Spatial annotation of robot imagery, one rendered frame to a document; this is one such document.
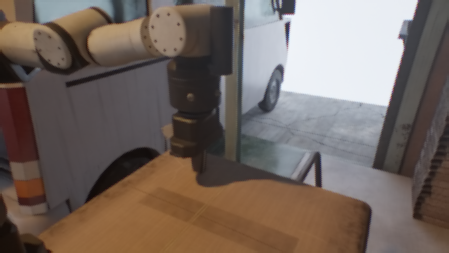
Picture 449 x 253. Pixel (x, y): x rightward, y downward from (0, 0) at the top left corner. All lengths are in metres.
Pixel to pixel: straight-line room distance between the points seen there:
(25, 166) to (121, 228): 1.00
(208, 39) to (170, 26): 0.06
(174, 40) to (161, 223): 0.26
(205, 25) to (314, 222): 0.33
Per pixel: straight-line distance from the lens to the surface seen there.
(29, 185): 1.48
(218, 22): 0.43
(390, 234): 2.10
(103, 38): 0.57
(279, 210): 0.49
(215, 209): 0.48
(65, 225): 0.51
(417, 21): 2.45
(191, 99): 0.45
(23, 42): 0.73
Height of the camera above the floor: 1.41
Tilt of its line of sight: 25 degrees down
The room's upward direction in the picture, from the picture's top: straight up
